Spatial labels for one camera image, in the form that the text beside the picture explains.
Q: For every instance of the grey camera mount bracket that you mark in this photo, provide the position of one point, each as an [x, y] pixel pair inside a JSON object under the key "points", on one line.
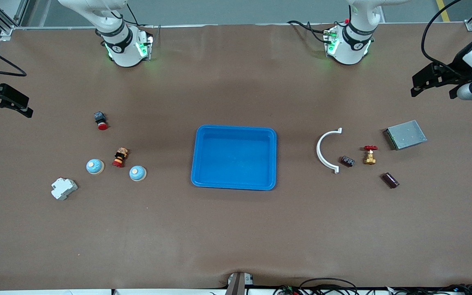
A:
{"points": [[238, 284]]}

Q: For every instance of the black capacitor white print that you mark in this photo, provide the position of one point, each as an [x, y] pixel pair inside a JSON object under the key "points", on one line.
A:
{"points": [[347, 161]]}

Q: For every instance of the red yellow emergency stop button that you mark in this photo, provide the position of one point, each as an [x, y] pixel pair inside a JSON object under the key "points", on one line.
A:
{"points": [[120, 158]]}

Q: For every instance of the brown table cover sheet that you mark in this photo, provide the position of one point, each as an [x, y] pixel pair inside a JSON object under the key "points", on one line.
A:
{"points": [[236, 229]]}

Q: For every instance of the white circuit breaker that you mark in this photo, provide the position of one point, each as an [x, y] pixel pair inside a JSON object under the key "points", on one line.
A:
{"points": [[64, 188]]}

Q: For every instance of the blue desk bell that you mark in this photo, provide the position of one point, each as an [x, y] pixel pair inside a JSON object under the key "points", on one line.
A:
{"points": [[95, 166], [137, 173]]}

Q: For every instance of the grey metal box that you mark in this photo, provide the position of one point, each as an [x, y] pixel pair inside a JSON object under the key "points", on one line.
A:
{"points": [[408, 135]]}

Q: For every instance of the blue plastic tray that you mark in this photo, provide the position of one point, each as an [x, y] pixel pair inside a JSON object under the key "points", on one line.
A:
{"points": [[236, 157]]}

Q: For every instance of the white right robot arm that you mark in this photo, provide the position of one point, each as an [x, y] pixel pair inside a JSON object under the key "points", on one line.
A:
{"points": [[123, 49]]}

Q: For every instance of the dark brown cylindrical capacitor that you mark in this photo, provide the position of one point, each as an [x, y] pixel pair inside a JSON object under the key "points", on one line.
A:
{"points": [[390, 180]]}

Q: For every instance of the white curved pipe clamp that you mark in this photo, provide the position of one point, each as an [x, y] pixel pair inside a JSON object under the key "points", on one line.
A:
{"points": [[318, 150]]}

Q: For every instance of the red button blue-black body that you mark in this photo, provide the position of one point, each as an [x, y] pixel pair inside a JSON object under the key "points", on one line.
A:
{"points": [[101, 121]]}

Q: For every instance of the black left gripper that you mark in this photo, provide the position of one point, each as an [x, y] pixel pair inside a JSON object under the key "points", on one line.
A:
{"points": [[456, 68]]}

